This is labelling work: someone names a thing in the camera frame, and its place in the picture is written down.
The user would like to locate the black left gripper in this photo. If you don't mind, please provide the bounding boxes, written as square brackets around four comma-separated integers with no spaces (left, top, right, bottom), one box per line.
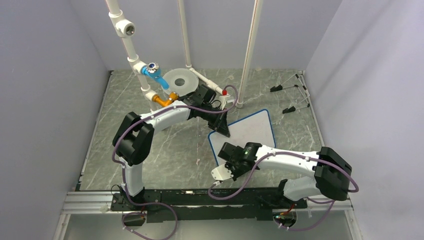
[200,103,231,138]

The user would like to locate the blue framed whiteboard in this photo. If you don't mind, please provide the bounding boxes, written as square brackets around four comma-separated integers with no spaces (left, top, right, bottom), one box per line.
[208,109,277,166]

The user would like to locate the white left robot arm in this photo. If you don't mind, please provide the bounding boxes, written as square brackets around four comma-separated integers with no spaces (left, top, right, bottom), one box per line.
[111,84,231,210]

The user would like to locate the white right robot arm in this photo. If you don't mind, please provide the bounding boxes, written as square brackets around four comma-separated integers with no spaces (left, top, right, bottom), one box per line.
[211,142,353,208]

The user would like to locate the orange brass faucet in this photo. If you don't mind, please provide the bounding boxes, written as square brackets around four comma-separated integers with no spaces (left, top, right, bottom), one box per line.
[151,91,179,107]

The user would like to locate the clear round plate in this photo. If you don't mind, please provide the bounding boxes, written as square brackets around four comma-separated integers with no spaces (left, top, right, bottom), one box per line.
[162,68,199,97]

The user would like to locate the blue faucet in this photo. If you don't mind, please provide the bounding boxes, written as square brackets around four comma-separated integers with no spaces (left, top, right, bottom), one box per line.
[141,62,170,90]

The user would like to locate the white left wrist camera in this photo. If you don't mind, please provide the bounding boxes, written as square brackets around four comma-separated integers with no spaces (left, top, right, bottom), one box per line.
[218,90,235,110]

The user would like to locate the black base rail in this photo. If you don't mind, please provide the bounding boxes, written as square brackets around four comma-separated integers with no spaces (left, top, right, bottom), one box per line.
[110,187,308,223]

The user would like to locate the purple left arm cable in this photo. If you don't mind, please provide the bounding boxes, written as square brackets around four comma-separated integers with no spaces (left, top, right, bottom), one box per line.
[110,84,239,240]

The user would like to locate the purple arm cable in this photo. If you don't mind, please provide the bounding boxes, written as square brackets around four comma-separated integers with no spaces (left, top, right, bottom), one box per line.
[207,151,360,232]
[110,84,239,240]

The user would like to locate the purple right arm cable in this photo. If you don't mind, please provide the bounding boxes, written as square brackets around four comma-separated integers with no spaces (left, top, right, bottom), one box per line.
[207,151,360,232]

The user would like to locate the white PVC pipe frame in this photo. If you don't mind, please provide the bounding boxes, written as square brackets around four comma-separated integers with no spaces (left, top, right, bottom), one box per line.
[105,0,263,111]

